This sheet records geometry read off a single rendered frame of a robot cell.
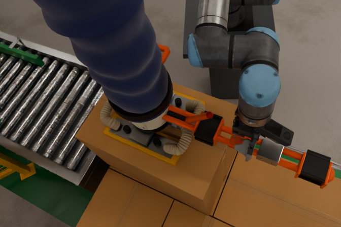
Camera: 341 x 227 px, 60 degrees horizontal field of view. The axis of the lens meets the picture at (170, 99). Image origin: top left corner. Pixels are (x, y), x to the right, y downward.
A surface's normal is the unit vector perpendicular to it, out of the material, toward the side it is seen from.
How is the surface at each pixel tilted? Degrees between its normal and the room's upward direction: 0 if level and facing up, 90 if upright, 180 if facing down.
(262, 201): 0
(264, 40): 7
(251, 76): 5
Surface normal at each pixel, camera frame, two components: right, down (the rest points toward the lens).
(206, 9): -0.51, -0.26
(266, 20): -0.17, -0.48
